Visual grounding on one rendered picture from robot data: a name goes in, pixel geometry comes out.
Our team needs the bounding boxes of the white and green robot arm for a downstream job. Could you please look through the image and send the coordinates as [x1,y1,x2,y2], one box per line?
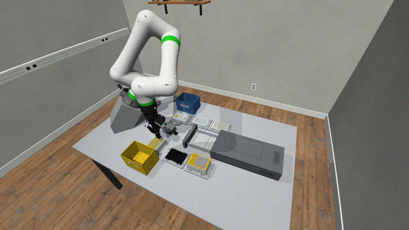
[110,10,181,114]

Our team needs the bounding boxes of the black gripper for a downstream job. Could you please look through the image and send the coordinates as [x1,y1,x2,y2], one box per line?
[144,110,161,139]

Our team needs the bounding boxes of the blue bin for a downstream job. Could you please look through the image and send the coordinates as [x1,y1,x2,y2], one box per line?
[176,92,200,115]

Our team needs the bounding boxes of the yellow waste bin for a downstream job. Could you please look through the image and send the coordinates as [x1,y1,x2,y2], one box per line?
[120,141,159,176]

